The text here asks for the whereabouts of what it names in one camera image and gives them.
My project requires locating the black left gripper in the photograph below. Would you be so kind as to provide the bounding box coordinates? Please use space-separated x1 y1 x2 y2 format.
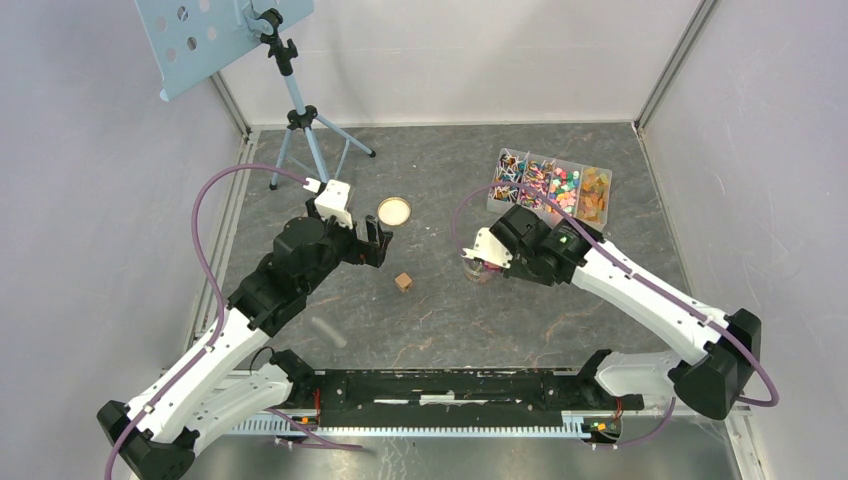
299 198 392 296

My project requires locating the clear compartment candy box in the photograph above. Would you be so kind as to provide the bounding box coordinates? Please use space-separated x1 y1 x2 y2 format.
486 148 613 231

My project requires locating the clear glass jar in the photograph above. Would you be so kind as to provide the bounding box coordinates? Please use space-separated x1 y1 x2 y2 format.
462 257 501 284

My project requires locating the magenta plastic scoop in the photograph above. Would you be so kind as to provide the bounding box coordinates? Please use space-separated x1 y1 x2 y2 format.
481 261 508 275

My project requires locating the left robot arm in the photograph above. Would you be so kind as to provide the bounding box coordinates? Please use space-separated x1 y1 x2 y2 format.
97 216 393 479

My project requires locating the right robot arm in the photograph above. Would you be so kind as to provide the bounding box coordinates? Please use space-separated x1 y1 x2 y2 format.
463 206 762 420

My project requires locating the gold jar lid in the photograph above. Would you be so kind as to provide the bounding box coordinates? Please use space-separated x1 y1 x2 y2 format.
377 197 412 227

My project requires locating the wooden letter cube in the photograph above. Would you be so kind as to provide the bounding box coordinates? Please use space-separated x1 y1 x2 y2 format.
394 273 413 292

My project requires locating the light blue music stand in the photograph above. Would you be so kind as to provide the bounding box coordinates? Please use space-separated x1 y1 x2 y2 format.
134 0 377 192

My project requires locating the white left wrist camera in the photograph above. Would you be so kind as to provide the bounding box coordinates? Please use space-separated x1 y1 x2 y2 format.
314 180 354 229

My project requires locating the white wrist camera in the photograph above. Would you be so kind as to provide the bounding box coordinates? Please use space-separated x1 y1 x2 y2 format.
314 180 354 229
461 228 513 269

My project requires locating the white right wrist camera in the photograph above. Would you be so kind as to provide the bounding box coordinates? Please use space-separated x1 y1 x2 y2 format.
461 228 513 269

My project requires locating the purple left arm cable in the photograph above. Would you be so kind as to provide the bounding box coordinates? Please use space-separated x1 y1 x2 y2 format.
103 163 366 480

